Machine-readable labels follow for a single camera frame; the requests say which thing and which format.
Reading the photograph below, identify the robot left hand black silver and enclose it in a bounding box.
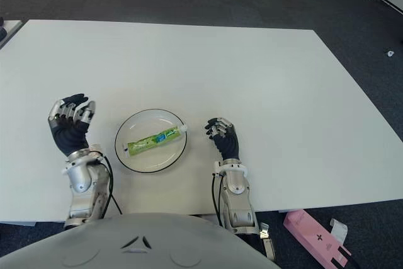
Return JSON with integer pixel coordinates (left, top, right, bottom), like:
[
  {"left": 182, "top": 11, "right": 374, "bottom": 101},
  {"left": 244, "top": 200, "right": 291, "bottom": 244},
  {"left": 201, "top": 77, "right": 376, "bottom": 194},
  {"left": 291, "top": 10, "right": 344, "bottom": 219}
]
[{"left": 47, "top": 93, "right": 96, "bottom": 156}]

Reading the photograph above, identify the robot right hand black silver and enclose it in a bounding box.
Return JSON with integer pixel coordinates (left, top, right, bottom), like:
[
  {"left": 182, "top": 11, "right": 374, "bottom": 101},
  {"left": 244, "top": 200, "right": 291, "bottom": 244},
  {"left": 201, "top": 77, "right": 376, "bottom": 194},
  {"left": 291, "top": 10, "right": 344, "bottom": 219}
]
[{"left": 203, "top": 117, "right": 241, "bottom": 160}]

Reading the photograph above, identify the green toothpaste tube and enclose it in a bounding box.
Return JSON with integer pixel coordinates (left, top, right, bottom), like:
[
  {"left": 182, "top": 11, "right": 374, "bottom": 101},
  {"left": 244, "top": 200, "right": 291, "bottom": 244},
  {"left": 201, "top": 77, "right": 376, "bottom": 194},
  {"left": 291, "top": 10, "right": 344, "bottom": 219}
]
[{"left": 124, "top": 125, "right": 189, "bottom": 157}]

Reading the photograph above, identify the white plate with black rim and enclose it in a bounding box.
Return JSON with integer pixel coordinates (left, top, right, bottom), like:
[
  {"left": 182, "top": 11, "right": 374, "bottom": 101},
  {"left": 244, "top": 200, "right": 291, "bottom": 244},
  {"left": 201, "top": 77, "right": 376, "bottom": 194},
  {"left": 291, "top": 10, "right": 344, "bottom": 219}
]
[{"left": 114, "top": 108, "right": 189, "bottom": 175}]

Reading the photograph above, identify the white side table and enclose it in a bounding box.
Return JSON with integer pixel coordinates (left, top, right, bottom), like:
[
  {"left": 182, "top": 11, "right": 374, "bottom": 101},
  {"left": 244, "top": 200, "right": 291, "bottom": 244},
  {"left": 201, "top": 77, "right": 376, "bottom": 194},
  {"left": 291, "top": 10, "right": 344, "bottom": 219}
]
[{"left": 0, "top": 19, "right": 23, "bottom": 50}]

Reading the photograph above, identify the pink cardboard box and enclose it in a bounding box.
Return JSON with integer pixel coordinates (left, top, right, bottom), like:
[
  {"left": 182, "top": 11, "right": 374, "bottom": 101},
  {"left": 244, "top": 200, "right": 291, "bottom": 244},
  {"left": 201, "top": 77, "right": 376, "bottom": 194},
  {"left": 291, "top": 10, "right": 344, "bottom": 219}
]
[{"left": 282, "top": 209, "right": 353, "bottom": 268}]

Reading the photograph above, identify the grey robot torso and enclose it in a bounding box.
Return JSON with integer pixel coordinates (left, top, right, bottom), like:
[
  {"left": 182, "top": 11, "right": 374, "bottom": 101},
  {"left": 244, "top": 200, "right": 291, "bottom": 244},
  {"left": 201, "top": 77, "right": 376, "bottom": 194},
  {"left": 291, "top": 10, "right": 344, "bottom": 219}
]
[{"left": 0, "top": 212, "right": 281, "bottom": 269}]

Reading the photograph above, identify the white paper tag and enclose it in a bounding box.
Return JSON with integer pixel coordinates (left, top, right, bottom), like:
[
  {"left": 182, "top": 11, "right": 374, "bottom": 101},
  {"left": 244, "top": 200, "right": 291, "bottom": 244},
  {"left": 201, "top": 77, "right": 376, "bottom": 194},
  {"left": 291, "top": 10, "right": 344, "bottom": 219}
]
[{"left": 329, "top": 218, "right": 349, "bottom": 244}]

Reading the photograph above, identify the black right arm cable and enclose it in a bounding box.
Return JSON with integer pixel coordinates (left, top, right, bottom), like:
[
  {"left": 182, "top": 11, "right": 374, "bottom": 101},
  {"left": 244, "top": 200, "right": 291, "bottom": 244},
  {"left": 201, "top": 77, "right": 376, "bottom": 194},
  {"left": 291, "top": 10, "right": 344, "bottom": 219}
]
[{"left": 211, "top": 174, "right": 225, "bottom": 226}]

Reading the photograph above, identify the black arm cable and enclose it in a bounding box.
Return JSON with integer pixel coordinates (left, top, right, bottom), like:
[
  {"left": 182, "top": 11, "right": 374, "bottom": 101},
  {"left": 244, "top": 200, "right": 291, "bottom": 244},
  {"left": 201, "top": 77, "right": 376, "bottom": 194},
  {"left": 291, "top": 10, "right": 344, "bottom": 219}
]
[
  {"left": 94, "top": 154, "right": 123, "bottom": 219},
  {"left": 211, "top": 174, "right": 225, "bottom": 226}
]

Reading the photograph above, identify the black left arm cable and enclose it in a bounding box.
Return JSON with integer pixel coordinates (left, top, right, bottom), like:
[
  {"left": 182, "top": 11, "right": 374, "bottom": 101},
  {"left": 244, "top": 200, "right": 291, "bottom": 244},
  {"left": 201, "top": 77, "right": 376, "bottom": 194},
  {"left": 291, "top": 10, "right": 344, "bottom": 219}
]
[{"left": 94, "top": 154, "right": 123, "bottom": 219}]

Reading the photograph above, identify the silver metal bracket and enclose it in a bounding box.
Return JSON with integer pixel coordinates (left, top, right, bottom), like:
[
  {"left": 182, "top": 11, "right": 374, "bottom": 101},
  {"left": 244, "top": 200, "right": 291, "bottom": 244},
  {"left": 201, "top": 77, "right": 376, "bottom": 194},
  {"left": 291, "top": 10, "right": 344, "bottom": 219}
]
[{"left": 259, "top": 222, "right": 276, "bottom": 262}]

